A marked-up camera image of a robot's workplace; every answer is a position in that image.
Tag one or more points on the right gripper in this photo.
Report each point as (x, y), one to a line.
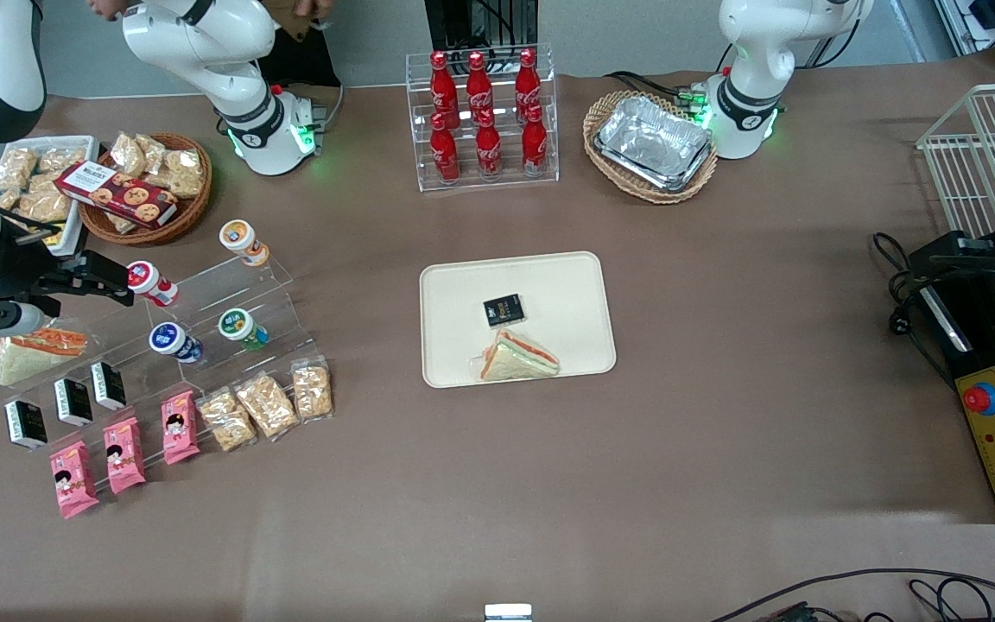
(10, 269)

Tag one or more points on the green gum bottle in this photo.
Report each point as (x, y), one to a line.
(240, 326)

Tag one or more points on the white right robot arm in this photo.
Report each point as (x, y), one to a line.
(230, 52)

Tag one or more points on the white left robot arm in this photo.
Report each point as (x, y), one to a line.
(757, 95)

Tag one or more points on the red gum bottle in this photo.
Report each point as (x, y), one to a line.
(148, 281)

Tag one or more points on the blue gum bottle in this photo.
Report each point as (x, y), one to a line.
(171, 339)

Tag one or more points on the white rectangular snack tray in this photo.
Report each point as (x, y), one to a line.
(87, 147)

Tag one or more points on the orange gum bottle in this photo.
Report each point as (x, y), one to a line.
(240, 238)

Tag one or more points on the beige plastic tray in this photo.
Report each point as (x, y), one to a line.
(567, 294)

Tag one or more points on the aluminium foil tray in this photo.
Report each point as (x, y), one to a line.
(653, 138)

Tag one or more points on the person right hand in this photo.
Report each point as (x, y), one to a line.
(107, 9)

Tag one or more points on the person left hand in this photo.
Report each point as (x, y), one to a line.
(314, 7)

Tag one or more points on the yellow snack packet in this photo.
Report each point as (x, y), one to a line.
(57, 238)

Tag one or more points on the red cookie box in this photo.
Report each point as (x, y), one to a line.
(117, 194)

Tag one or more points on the clear bag of crackers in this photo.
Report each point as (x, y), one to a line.
(14, 168)
(185, 173)
(152, 151)
(61, 160)
(44, 203)
(128, 154)
(5, 199)

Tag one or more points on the black and white packet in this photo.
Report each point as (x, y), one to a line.
(74, 402)
(25, 423)
(109, 384)

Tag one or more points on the wrapped triangle sandwich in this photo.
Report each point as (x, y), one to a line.
(27, 363)
(519, 363)

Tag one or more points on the round wicker snack basket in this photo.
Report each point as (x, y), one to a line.
(191, 216)

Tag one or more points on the clear acrylic stepped stand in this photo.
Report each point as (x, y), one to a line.
(238, 289)

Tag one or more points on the pink cartoon snack packet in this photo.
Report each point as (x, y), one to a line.
(123, 456)
(74, 479)
(180, 428)

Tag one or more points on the clear bag of peanut snacks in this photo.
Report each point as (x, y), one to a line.
(227, 422)
(312, 390)
(266, 406)

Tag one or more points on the person in dark clothes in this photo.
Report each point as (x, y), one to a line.
(307, 56)

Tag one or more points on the red cola bottle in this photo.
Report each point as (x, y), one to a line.
(478, 82)
(535, 142)
(488, 151)
(528, 78)
(444, 155)
(440, 82)

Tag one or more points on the small black snack packet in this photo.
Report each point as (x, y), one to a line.
(503, 311)

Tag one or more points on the clear acrylic bottle rack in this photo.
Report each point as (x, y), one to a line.
(506, 177)

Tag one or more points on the wicker basket with foil trays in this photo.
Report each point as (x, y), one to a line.
(636, 186)

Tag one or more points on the red emergency stop button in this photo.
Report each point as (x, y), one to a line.
(981, 399)

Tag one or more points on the black metal frame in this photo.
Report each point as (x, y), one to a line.
(454, 22)

